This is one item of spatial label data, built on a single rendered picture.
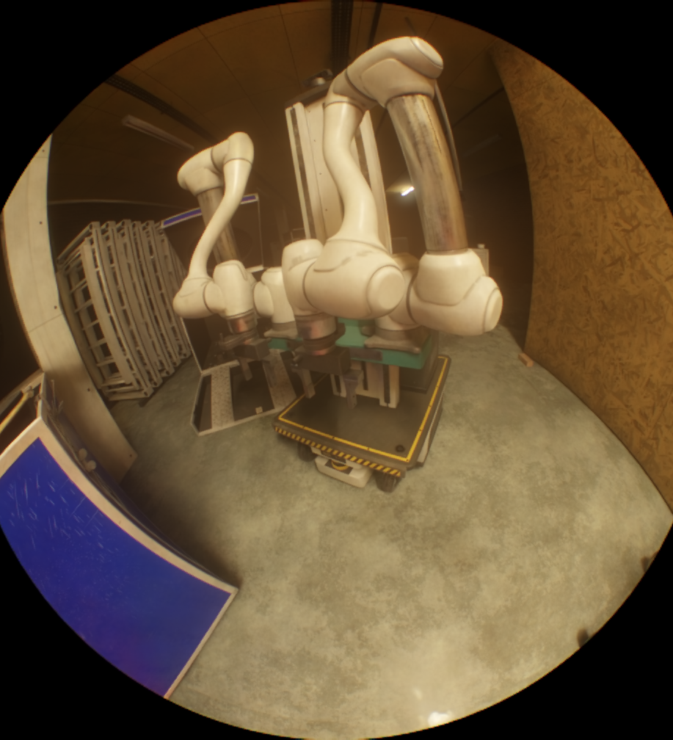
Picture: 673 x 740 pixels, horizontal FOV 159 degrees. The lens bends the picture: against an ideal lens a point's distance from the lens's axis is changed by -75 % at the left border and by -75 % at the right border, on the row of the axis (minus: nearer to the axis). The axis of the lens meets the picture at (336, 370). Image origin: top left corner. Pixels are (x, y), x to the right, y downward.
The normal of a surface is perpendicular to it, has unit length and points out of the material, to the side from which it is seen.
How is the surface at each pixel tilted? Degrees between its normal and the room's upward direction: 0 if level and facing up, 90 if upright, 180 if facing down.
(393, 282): 99
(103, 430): 90
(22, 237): 90
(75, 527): 90
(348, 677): 0
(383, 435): 0
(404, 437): 0
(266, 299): 88
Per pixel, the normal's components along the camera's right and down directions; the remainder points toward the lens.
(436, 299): -0.78, 0.48
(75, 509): 0.93, 0.05
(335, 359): -0.52, 0.47
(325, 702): -0.14, -0.86
